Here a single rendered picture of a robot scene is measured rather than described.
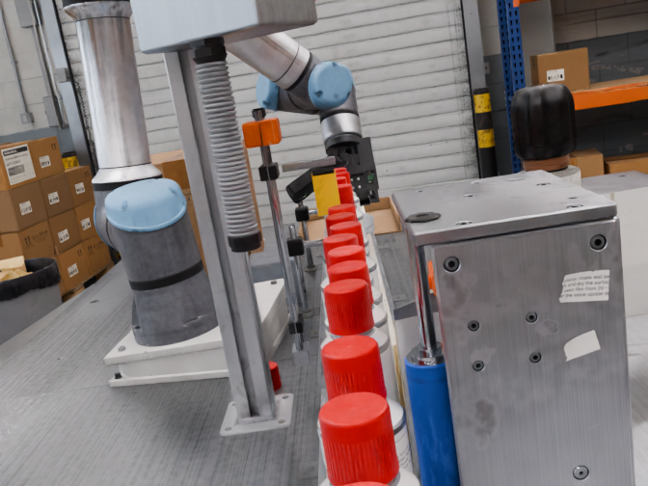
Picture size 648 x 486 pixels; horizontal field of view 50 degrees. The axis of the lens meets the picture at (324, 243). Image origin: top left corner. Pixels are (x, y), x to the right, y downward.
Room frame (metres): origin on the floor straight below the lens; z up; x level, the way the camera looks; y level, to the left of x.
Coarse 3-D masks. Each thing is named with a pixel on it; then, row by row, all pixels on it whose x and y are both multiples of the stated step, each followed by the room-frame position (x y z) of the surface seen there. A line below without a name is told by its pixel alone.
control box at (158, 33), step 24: (144, 0) 0.75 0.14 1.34; (168, 0) 0.72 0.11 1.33; (192, 0) 0.70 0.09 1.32; (216, 0) 0.69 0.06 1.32; (240, 0) 0.67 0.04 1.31; (264, 0) 0.67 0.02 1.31; (288, 0) 0.69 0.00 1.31; (312, 0) 0.73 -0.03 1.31; (144, 24) 0.75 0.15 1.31; (168, 24) 0.73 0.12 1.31; (192, 24) 0.71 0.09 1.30; (216, 24) 0.69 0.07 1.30; (240, 24) 0.67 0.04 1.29; (264, 24) 0.66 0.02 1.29; (288, 24) 0.69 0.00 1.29; (312, 24) 0.73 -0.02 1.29; (144, 48) 0.76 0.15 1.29; (168, 48) 0.74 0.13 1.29; (192, 48) 0.79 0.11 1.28
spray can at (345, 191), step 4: (340, 184) 0.96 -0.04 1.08; (344, 184) 0.95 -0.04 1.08; (348, 184) 0.95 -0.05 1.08; (340, 188) 0.93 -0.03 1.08; (344, 188) 0.93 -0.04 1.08; (348, 188) 0.93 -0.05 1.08; (352, 188) 0.95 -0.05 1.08; (340, 192) 0.93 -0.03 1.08; (344, 192) 0.93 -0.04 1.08; (348, 192) 0.93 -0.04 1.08; (352, 192) 0.94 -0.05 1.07; (340, 196) 0.93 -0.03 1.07; (344, 196) 0.93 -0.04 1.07; (348, 196) 0.93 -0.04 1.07; (352, 196) 0.94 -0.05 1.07; (340, 200) 0.93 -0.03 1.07; (344, 200) 0.93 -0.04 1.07; (348, 200) 0.93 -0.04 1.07; (352, 200) 0.94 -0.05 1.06; (360, 212) 0.94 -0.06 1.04; (360, 216) 0.93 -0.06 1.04; (360, 220) 0.93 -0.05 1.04; (364, 232) 0.94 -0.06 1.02; (364, 236) 0.94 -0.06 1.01
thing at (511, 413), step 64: (448, 256) 0.36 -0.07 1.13; (512, 256) 0.36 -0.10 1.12; (576, 256) 0.36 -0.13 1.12; (448, 320) 0.36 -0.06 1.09; (512, 320) 0.36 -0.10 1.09; (576, 320) 0.36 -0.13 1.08; (448, 384) 0.36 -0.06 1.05; (512, 384) 0.36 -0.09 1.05; (576, 384) 0.36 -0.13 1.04; (512, 448) 0.36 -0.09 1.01; (576, 448) 0.36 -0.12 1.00
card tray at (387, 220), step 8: (384, 200) 1.99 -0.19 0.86; (312, 208) 2.00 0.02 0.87; (368, 208) 1.99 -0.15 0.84; (376, 208) 1.99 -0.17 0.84; (384, 208) 1.99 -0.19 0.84; (392, 208) 1.88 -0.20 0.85; (312, 216) 2.00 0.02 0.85; (320, 216) 2.00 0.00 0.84; (376, 216) 1.91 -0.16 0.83; (384, 216) 1.89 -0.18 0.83; (392, 216) 1.87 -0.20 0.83; (312, 224) 1.94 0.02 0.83; (320, 224) 1.93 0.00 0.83; (376, 224) 1.81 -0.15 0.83; (384, 224) 1.79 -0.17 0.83; (392, 224) 1.77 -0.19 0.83; (400, 224) 1.69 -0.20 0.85; (312, 232) 1.83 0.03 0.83; (320, 232) 1.81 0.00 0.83; (376, 232) 1.71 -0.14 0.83; (384, 232) 1.69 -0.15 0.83
